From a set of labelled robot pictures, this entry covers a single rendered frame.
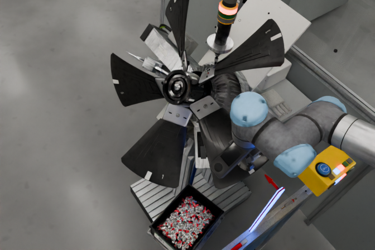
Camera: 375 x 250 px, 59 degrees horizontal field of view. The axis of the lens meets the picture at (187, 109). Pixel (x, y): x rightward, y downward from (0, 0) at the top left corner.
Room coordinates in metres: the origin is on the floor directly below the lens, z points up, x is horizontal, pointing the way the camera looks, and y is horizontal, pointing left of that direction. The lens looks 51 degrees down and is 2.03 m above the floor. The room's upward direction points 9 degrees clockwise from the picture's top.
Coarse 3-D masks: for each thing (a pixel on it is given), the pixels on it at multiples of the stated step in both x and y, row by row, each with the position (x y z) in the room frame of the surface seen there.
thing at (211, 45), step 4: (236, 16) 0.73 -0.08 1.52; (212, 36) 0.71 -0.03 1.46; (228, 36) 0.72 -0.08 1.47; (208, 40) 0.69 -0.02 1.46; (212, 40) 0.69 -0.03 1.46; (228, 40) 0.70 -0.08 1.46; (232, 40) 0.71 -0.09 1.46; (208, 44) 0.68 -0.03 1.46; (212, 44) 0.68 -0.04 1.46; (216, 44) 0.68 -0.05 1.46; (228, 44) 0.69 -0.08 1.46; (232, 44) 0.69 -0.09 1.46; (212, 48) 0.66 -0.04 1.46; (216, 48) 0.67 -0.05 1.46; (220, 48) 0.67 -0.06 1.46; (224, 48) 0.67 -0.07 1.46; (228, 48) 0.67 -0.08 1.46; (216, 52) 0.66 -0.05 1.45; (220, 52) 0.66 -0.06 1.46; (224, 52) 0.66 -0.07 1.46
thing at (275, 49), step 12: (264, 24) 0.91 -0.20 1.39; (276, 24) 0.87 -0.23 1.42; (252, 36) 0.88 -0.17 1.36; (264, 36) 0.84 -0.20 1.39; (240, 48) 0.84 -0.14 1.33; (252, 48) 0.80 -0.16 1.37; (264, 48) 0.78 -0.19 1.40; (276, 48) 0.76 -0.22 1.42; (228, 60) 0.79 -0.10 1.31; (240, 60) 0.76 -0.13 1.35; (252, 60) 0.74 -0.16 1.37; (264, 60) 0.73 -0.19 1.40; (276, 60) 0.71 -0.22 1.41; (216, 72) 0.75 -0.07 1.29; (228, 72) 0.73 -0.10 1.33
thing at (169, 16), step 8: (176, 0) 1.02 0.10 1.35; (184, 0) 0.97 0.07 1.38; (168, 8) 1.06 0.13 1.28; (176, 8) 1.00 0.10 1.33; (184, 8) 0.95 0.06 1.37; (168, 16) 1.05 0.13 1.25; (176, 16) 0.98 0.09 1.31; (184, 16) 0.93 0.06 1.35; (176, 24) 0.96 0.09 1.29; (184, 24) 0.91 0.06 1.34; (176, 32) 0.95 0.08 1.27; (184, 32) 0.88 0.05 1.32; (176, 40) 0.95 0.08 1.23; (184, 40) 0.87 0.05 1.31; (184, 48) 0.85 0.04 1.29
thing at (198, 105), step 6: (210, 96) 0.74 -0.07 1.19; (198, 102) 0.71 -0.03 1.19; (204, 102) 0.71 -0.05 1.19; (210, 102) 0.72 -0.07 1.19; (216, 102) 0.72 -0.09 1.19; (192, 108) 0.68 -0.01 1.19; (198, 108) 0.68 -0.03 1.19; (204, 108) 0.69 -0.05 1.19; (210, 108) 0.69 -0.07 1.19; (216, 108) 0.70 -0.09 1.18; (198, 114) 0.66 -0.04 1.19; (204, 114) 0.67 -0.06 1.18
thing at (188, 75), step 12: (180, 72) 0.76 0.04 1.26; (192, 72) 0.84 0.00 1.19; (168, 84) 0.75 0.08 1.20; (180, 84) 0.74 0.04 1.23; (192, 84) 0.72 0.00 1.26; (204, 84) 0.79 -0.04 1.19; (168, 96) 0.71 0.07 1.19; (180, 96) 0.70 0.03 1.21; (192, 96) 0.70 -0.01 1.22; (204, 96) 0.76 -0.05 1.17
